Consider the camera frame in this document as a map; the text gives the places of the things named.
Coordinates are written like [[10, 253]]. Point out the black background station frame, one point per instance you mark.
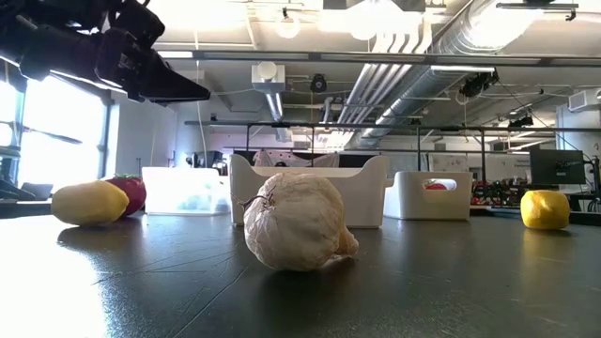
[[328, 125]]

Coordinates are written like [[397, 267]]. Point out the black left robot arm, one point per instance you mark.
[[51, 51]]

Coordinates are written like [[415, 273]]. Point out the black dome camera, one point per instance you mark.
[[318, 83]]

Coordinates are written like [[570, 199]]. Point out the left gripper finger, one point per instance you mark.
[[169, 84]]

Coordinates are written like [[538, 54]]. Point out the white ceiling pipe bundle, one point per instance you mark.
[[375, 80]]

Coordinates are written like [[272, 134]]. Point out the bright window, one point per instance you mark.
[[61, 136]]

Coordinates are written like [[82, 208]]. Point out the black background monitor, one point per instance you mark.
[[556, 166]]

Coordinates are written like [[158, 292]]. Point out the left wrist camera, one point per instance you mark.
[[141, 23]]

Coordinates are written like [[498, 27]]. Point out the round ceiling lamp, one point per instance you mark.
[[288, 27]]

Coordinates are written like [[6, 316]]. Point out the white wall air vent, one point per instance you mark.
[[580, 99]]

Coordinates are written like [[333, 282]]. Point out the silver ventilation duct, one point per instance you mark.
[[422, 89]]

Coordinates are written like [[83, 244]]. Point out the yellow lemon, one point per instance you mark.
[[544, 210], [89, 204]]

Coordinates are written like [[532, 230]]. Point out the white ceiling box unit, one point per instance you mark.
[[267, 80]]

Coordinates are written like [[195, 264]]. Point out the grey overhead rig beam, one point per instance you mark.
[[375, 58]]

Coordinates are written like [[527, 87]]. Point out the wide white plastic basket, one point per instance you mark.
[[361, 197]]

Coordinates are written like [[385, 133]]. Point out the narrow white plastic basket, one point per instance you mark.
[[183, 188], [408, 202]]

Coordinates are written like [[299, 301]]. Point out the black ceiling-hung device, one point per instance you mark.
[[476, 84]]

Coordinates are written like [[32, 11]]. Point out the red tomato green stem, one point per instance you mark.
[[136, 192], [436, 187]]

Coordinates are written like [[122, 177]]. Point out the black table mat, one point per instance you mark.
[[422, 281]]

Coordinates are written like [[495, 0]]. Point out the white garlic bulb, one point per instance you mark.
[[296, 225]]

